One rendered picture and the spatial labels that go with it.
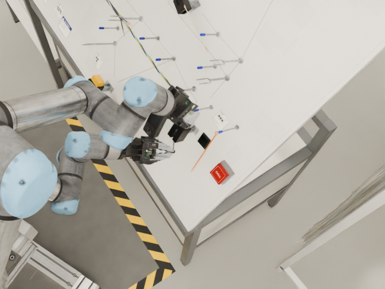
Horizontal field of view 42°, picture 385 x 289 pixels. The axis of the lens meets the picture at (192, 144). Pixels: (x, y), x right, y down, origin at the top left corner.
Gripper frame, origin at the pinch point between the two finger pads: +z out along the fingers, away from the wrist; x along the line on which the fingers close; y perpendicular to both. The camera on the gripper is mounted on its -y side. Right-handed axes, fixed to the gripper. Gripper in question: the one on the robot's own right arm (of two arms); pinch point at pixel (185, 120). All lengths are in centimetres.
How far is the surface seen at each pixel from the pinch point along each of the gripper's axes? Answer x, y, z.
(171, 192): -7.1, -24.2, 18.9
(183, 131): -2.2, -2.9, -0.7
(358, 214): -53, 17, 20
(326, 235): -50, 2, 47
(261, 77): -9.1, 25.4, -4.0
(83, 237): 29, -95, 79
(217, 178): -18.6, -5.8, 6.6
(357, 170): -30, 26, 153
